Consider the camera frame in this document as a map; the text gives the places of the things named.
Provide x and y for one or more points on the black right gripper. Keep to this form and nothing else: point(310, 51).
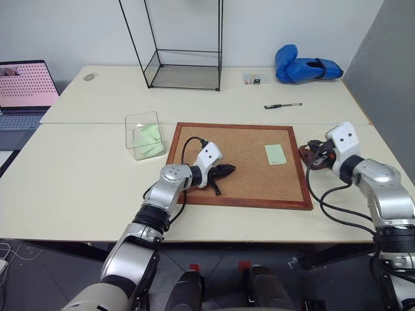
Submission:
point(327, 150)

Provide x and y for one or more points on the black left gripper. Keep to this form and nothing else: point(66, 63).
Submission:
point(214, 173)

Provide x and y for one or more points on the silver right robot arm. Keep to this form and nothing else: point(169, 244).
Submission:
point(382, 188)

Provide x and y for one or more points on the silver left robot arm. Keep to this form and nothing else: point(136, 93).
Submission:
point(155, 194)

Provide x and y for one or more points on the green sticky note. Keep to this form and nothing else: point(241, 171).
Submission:
point(275, 154)
point(146, 147)
point(152, 133)

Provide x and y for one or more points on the clear plastic box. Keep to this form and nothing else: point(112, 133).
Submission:
point(142, 136)

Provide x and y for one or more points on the wood-framed cork board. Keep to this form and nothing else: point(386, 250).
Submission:
point(253, 181)

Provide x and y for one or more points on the black pen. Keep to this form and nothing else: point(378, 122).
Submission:
point(282, 106)

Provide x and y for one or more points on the blue boxing glove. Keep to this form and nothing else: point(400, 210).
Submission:
point(301, 66)

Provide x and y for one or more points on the small printed card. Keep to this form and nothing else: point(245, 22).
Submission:
point(256, 78)

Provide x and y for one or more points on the dark rounded shape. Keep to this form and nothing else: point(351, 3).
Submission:
point(269, 288)
point(186, 291)

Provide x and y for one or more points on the grey round table mark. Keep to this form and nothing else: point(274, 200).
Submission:
point(89, 77)

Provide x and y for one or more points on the open laptop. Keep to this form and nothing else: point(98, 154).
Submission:
point(22, 94)

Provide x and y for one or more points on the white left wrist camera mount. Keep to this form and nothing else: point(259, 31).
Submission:
point(208, 157)

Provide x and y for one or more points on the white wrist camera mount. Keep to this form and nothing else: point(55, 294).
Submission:
point(344, 140)
point(208, 157)

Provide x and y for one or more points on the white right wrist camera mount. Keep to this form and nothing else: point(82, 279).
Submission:
point(344, 140)

